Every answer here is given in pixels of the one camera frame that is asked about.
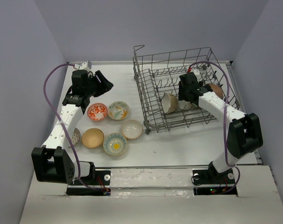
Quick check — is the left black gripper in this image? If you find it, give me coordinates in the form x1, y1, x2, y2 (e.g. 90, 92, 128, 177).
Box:
85, 70, 114, 98

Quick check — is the brown glazed bowl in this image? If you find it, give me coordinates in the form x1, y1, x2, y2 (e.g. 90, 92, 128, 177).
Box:
208, 84, 224, 99

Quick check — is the plain white bowl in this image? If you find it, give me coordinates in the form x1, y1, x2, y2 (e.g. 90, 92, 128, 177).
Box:
178, 100, 192, 111

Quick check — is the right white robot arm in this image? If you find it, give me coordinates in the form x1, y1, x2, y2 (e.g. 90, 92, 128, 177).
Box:
179, 72, 263, 183

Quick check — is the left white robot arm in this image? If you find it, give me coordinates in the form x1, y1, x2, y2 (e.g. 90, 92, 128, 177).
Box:
31, 70, 113, 184

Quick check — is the small patterned bowl under arm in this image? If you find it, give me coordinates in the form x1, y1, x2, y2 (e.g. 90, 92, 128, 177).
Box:
71, 128, 81, 146

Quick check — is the orange coral pattern bowl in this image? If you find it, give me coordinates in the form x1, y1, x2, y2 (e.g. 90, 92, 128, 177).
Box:
87, 103, 108, 121

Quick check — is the leaf and flower pattern bowl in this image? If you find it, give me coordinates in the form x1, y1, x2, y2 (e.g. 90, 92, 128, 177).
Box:
108, 101, 129, 120

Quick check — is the white bowl with patterned outside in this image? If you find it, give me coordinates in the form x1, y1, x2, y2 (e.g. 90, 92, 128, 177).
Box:
121, 119, 143, 140

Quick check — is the tan orange bowl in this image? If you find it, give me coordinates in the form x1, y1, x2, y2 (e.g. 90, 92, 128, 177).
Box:
82, 128, 104, 148

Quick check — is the teal bowl with yellow centre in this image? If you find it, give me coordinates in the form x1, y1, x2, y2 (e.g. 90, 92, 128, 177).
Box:
103, 133, 127, 156

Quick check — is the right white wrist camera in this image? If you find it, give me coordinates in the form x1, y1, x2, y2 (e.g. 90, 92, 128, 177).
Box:
187, 68, 200, 76

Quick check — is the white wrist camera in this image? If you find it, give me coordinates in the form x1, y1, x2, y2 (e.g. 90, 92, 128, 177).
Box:
187, 68, 200, 76
74, 60, 92, 72

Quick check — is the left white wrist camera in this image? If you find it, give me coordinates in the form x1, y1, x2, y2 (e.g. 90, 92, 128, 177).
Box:
74, 60, 92, 72

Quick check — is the grey wire dish rack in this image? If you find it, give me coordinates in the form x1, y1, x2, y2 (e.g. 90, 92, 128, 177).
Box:
133, 45, 241, 133

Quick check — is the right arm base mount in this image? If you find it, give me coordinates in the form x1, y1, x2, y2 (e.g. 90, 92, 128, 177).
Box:
191, 169, 238, 196

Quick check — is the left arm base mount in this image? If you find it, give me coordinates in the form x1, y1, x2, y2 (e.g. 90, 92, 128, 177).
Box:
66, 161, 111, 196

